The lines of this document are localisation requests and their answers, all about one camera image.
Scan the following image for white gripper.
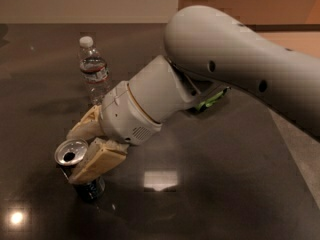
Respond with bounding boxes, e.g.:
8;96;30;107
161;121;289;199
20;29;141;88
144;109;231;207
66;81;162;185

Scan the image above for dark redbull can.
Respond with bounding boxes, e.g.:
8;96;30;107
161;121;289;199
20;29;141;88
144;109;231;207
54;139;105;203

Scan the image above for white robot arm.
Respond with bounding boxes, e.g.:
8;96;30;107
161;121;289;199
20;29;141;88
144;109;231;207
68;5;320;185

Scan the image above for clear plastic water bottle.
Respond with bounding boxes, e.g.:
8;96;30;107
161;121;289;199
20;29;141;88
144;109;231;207
79;36;111;105

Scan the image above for green snack bag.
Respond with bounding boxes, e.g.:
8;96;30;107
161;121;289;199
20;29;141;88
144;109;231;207
195;87;229;112

